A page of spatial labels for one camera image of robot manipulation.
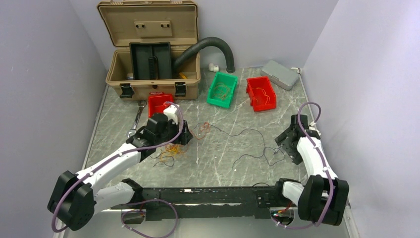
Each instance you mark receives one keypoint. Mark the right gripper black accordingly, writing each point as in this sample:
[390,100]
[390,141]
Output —
[283,139]

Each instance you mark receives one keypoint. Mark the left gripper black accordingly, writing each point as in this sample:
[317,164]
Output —
[184,136]

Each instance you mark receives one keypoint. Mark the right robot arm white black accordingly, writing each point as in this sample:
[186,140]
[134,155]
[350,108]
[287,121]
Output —
[324,196]

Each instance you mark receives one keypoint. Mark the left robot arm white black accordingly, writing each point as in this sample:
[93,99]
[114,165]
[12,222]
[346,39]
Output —
[76,198]

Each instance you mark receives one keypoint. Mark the red plastic bin left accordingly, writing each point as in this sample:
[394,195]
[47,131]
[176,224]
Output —
[156,104]

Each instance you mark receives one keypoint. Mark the red plastic bin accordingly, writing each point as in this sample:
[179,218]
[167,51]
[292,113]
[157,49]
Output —
[261,93]
[156,104]

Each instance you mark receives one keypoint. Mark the red plastic bin right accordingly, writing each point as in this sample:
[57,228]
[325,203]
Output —
[261,93]

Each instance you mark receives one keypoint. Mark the silver wrench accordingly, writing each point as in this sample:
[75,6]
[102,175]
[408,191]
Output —
[142,104]

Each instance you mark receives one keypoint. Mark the green plastic bin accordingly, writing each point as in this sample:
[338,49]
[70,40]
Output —
[222,89]

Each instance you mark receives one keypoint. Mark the grey plastic case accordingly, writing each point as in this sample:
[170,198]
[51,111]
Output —
[280,75]

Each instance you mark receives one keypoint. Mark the white pipe fitting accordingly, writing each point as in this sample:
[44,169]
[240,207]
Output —
[213,68]

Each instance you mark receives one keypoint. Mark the black toolbox tray insert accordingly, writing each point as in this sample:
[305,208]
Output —
[151,61]

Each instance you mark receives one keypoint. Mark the tan plastic toolbox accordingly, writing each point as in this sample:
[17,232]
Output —
[149,35]

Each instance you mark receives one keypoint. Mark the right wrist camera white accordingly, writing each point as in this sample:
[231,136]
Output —
[312,126]

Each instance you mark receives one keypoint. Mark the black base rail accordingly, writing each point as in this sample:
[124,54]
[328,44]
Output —
[258,202]

